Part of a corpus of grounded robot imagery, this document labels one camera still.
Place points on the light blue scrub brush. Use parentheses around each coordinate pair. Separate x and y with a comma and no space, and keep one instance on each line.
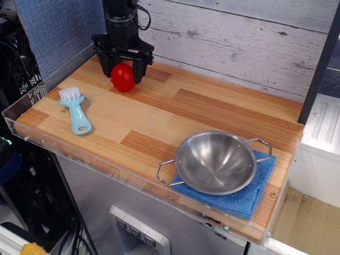
(71,98)

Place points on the dark grey right post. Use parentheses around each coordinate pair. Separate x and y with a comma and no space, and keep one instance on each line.
(321,68)

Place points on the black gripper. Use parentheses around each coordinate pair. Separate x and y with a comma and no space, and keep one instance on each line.
(121,40)

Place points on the white ribbed appliance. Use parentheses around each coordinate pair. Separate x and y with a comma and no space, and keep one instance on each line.
(315,167)

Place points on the blue folded cloth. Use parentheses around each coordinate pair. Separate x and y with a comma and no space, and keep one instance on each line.
(241,203)

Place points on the red tomato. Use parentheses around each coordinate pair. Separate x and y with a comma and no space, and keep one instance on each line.
(122,77)

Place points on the yellow object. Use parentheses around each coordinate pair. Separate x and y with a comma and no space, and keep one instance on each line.
(32,249)

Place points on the steel bowl with wire handles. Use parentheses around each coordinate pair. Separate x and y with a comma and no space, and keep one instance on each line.
(217,162)

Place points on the clear acrylic table guard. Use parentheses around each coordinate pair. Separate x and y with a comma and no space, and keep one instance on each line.
(133,131)

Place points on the stainless steel dispenser cabinet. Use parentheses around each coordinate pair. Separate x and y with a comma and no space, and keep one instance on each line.
(94,193)

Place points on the black plastic crate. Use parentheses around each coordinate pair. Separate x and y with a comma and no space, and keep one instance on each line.
(22,64)

